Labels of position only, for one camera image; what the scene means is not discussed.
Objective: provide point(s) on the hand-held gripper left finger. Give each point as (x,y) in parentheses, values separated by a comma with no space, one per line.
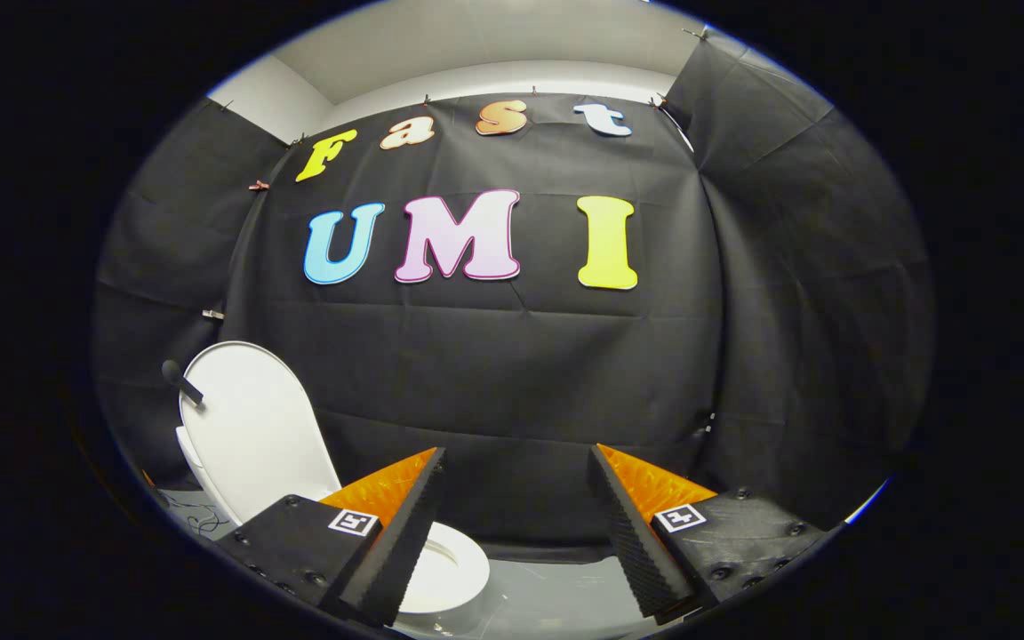
(396,556)

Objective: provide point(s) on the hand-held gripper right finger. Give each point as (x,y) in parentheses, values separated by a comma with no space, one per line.
(641,556)

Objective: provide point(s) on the white toilet lid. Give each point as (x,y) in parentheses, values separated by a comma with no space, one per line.
(250,427)

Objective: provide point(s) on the white ceramic toilet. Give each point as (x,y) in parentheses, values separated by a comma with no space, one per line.
(190,458)

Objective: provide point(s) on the black backdrop cloth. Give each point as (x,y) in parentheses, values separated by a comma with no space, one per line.
(494,382)

